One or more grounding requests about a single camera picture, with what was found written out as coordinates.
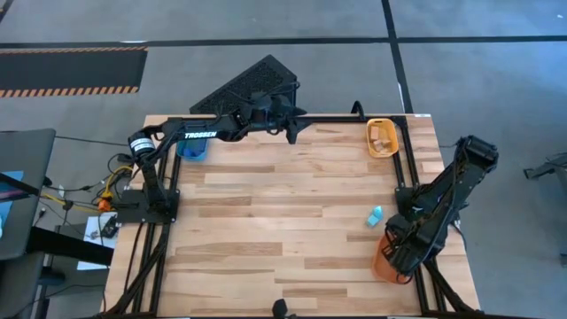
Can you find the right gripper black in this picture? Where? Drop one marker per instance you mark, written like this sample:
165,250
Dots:
409,246

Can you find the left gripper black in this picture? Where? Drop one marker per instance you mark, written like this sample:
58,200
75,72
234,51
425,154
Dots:
270,113

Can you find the light cyan block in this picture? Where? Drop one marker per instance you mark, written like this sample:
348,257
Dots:
378,211
372,220

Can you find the blue rectangular block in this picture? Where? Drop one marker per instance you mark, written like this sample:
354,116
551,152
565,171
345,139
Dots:
191,153

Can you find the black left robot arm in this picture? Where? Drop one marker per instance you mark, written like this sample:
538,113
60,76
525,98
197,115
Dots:
168,128

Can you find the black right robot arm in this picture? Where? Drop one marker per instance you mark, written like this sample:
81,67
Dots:
443,195

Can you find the orange plastic bin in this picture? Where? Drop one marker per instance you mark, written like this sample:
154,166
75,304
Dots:
380,266

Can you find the black perforated computer tower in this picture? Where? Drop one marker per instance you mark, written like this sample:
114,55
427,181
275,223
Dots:
230,93

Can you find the yellow plastic bin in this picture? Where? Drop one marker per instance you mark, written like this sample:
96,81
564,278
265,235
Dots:
387,128

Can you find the blue plastic bin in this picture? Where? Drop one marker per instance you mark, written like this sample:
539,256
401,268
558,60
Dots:
204,150

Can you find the dark rounded object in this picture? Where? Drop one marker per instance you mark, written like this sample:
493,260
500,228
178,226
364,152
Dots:
280,308

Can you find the black stand foot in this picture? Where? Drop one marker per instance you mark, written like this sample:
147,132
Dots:
542,170

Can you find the small black device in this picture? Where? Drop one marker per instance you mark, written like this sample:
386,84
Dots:
109,227

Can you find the black hazard-striped floor mat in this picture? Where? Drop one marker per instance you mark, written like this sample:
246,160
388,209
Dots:
71,71

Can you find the white paper sheet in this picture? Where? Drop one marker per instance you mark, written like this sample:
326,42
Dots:
90,252

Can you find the black desk beam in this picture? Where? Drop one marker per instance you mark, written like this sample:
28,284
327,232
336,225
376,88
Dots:
71,246

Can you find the monitor with blue screen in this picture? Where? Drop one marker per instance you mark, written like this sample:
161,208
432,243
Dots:
9,186

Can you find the black aluminium table frame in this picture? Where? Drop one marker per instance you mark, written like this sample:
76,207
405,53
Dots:
341,119

